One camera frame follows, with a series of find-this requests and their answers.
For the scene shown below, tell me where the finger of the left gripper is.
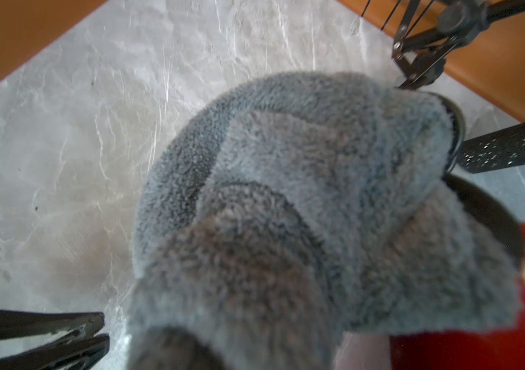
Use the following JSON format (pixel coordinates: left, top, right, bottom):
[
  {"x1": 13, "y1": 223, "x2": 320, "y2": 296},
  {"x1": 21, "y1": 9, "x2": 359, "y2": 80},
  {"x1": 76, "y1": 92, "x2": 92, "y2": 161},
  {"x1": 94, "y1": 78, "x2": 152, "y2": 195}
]
[
  {"x1": 0, "y1": 335, "x2": 110, "y2": 370},
  {"x1": 0, "y1": 310, "x2": 105, "y2": 342}
]

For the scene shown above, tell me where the grey blue cleaning cloth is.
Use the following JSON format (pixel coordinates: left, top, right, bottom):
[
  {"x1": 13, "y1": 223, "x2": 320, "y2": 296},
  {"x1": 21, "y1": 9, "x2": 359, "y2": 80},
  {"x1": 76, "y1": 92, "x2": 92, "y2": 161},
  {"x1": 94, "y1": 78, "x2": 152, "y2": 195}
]
[{"x1": 125, "y1": 70, "x2": 524, "y2": 370}]

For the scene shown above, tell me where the red coffee machine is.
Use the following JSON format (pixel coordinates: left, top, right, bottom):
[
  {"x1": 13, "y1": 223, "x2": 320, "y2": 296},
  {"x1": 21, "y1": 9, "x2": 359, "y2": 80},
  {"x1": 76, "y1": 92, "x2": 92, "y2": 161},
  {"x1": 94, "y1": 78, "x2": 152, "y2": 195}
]
[{"x1": 389, "y1": 170, "x2": 525, "y2": 370}]

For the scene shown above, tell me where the microphone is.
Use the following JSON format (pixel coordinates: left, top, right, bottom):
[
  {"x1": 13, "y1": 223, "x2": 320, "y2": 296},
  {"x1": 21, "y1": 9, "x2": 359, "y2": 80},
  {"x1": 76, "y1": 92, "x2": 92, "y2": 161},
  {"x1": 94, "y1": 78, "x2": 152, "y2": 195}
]
[{"x1": 359, "y1": 0, "x2": 525, "y2": 174}]

